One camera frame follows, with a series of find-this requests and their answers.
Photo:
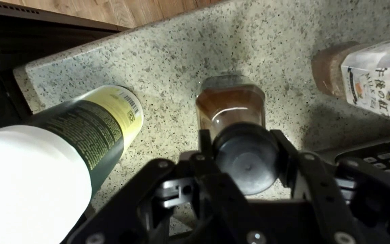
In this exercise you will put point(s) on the brown glass bottle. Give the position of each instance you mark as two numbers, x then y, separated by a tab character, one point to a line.
230	104

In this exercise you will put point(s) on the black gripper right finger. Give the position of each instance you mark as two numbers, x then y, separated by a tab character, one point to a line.
335	199

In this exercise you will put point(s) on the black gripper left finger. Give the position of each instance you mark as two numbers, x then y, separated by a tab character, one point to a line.
132	204

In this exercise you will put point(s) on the wooden base cabinet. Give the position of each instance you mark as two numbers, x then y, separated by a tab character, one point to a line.
114	9

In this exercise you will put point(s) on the clear plastic bottle white cap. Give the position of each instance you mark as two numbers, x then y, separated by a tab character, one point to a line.
375	82

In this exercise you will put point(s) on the white-lidded green yellow container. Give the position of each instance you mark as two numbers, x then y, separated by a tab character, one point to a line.
37	172

